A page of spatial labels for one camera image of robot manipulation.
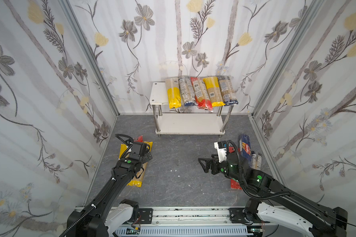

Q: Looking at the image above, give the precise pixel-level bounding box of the brown and yellow spaghetti pack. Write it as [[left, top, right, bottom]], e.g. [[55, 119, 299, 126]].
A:
[[165, 78, 181, 109]]

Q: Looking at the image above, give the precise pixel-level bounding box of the dark blue clear spaghetti bag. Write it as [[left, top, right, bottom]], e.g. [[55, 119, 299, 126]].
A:
[[218, 76, 238, 106]]

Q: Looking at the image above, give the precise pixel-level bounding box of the red spaghetti bag with label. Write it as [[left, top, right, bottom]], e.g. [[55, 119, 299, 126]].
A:
[[190, 77, 213, 111]]

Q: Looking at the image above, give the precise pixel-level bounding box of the yellow-end spaghetti bag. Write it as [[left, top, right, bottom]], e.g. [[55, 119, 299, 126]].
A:
[[203, 77, 225, 107]]

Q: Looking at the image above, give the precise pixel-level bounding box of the clear spaghetti bag blue end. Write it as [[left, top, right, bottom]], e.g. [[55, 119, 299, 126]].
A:
[[179, 76, 197, 107]]

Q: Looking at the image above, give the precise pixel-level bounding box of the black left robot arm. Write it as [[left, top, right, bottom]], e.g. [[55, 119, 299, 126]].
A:
[[60, 134, 152, 237]]

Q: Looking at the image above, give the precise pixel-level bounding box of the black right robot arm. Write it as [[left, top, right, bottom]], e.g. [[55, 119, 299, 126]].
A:
[[198, 140, 348, 237]]

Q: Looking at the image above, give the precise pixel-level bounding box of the dark blue Barilla pasta box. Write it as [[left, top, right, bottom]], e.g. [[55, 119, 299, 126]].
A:
[[239, 133, 252, 163]]

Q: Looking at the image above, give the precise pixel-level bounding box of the white two-tier shelf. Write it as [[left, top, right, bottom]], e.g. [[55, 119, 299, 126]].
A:
[[150, 82, 234, 136]]

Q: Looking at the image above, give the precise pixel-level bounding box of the red clear spaghetti bag left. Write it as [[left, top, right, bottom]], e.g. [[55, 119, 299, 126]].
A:
[[134, 135, 143, 142]]

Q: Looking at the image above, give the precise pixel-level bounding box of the yellow spaghetti bag far left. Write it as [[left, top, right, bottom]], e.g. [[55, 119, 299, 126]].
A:
[[119, 144, 131, 160]]

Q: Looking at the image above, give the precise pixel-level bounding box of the yellow Pastatime spaghetti bag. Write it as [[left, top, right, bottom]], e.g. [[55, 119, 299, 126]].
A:
[[128, 141, 153, 188]]

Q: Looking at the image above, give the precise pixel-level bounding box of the red spaghetti bag right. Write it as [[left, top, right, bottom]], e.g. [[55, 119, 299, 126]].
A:
[[228, 146, 242, 190]]

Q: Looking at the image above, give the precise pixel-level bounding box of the clear spaghetti bag far right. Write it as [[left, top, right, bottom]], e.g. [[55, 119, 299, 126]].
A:
[[251, 151, 262, 170]]

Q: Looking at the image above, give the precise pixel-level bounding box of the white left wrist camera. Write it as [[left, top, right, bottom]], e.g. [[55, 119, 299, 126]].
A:
[[131, 142, 150, 156]]

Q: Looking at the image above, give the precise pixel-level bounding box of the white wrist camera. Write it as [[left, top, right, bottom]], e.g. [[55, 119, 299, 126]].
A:
[[131, 142, 150, 156], [214, 141, 227, 163]]

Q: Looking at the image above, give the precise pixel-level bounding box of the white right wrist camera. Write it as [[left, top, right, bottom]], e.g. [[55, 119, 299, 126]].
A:
[[214, 141, 227, 163]]

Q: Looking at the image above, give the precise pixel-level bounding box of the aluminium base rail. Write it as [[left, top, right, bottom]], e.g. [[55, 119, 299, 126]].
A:
[[68, 206, 315, 229]]

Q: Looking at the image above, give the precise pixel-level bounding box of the white slotted cable duct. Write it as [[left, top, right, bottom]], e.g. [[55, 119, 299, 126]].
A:
[[113, 226, 254, 237]]

